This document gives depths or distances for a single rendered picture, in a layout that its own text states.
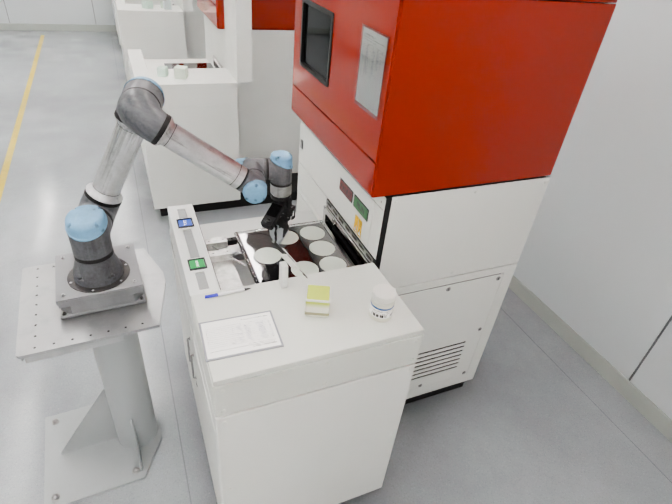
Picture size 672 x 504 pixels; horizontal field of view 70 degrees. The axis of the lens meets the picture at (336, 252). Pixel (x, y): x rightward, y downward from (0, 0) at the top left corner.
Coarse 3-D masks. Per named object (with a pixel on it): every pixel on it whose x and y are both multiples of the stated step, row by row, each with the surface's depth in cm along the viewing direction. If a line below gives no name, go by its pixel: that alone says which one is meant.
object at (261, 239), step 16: (320, 224) 196; (256, 240) 183; (304, 240) 186; (320, 240) 187; (304, 256) 177; (320, 256) 178; (336, 256) 179; (256, 272) 167; (272, 272) 168; (288, 272) 169
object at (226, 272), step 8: (224, 248) 180; (216, 264) 172; (224, 264) 172; (232, 264) 173; (216, 272) 168; (224, 272) 168; (232, 272) 169; (224, 280) 165; (232, 280) 165; (240, 280) 166; (224, 288) 162
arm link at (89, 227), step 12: (72, 216) 145; (84, 216) 146; (96, 216) 146; (108, 216) 154; (72, 228) 143; (84, 228) 143; (96, 228) 145; (108, 228) 151; (72, 240) 145; (84, 240) 144; (96, 240) 146; (108, 240) 151; (84, 252) 147; (96, 252) 148; (108, 252) 152
